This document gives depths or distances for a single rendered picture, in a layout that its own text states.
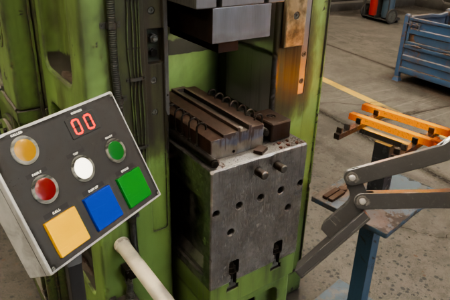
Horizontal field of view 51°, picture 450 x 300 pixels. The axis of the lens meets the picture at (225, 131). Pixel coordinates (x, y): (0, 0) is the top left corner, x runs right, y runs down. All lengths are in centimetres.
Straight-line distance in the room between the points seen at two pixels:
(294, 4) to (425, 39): 374
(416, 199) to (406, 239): 245
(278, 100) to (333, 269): 109
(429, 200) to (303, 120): 148
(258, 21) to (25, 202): 78
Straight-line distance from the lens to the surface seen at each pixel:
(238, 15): 132
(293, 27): 163
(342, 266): 253
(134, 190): 111
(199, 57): 186
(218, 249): 153
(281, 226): 167
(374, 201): 37
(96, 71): 131
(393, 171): 37
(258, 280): 176
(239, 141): 145
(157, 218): 160
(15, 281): 252
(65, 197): 101
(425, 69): 530
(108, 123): 112
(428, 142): 165
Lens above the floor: 158
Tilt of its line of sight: 24 degrees down
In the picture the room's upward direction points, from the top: 2 degrees clockwise
